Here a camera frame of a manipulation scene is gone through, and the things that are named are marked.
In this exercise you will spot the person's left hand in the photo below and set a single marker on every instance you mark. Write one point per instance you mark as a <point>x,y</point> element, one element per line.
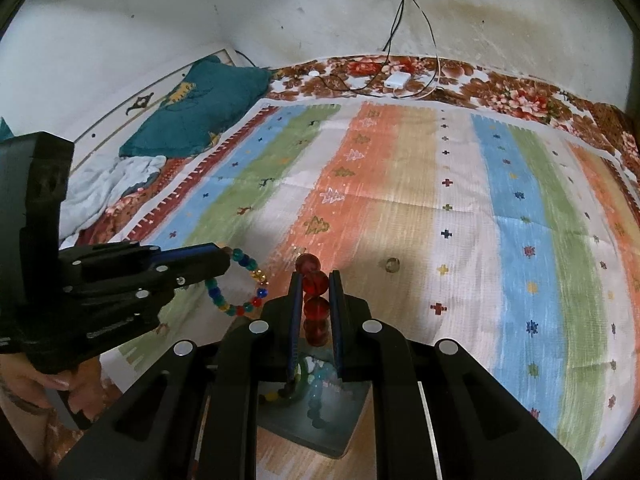
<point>20,380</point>

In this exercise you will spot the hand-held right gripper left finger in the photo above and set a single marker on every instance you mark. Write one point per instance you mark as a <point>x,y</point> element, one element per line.
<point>292,330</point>

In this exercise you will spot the white crumpled cloth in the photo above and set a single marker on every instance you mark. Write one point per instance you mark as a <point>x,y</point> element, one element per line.
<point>115,180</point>

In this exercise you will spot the loose round bead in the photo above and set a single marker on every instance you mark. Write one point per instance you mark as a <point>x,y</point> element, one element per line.
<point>392,265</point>

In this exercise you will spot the metal tin box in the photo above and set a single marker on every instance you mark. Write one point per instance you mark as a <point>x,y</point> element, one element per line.
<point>330,430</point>

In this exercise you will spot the white charger adapter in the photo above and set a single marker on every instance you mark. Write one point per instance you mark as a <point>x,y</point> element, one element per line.
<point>397,79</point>

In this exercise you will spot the white patterned sheet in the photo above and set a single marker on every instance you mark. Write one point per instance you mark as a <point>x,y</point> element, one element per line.
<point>115,120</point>

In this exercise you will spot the striped pastel mat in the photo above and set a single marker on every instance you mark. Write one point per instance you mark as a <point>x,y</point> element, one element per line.
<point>400,185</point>

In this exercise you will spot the teal cloth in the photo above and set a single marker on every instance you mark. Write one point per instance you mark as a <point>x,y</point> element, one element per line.
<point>4,129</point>

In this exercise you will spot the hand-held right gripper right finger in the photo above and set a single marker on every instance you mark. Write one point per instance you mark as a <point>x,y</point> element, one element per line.
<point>336,330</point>

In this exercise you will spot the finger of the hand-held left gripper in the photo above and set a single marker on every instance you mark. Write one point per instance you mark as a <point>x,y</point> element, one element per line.
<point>200,267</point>
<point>125,255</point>

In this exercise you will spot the teal pillow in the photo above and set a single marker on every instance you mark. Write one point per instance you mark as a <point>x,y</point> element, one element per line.
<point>200,105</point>

